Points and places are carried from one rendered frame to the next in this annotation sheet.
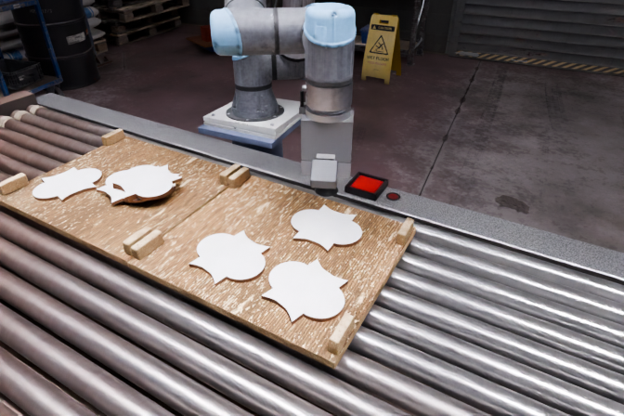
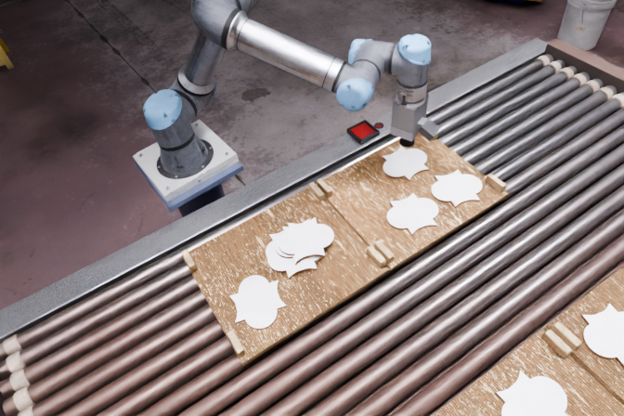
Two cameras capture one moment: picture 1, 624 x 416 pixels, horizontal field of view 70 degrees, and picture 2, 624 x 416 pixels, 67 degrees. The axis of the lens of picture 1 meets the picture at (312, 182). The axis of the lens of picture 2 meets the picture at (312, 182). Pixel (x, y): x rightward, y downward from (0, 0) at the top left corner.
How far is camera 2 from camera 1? 1.12 m
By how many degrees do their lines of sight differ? 46
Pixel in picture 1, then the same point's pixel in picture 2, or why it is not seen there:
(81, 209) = (305, 293)
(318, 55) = (424, 70)
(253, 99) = (195, 148)
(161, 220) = (350, 243)
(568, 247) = (458, 84)
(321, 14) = (426, 47)
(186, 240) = (382, 233)
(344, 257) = (435, 164)
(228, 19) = (366, 84)
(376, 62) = not seen: outside the picture
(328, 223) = (403, 160)
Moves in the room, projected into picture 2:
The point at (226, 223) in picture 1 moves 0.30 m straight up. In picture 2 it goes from (372, 209) to (374, 124)
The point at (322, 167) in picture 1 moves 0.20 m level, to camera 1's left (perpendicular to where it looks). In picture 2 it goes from (429, 126) to (402, 177)
